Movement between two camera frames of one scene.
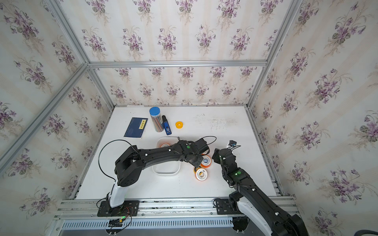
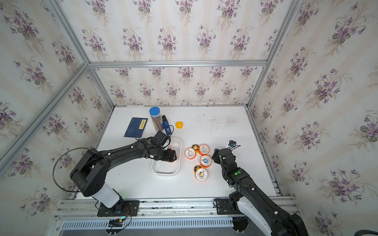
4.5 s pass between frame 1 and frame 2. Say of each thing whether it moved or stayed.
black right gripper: stayed
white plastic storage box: stayed
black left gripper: moved
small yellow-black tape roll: stayed
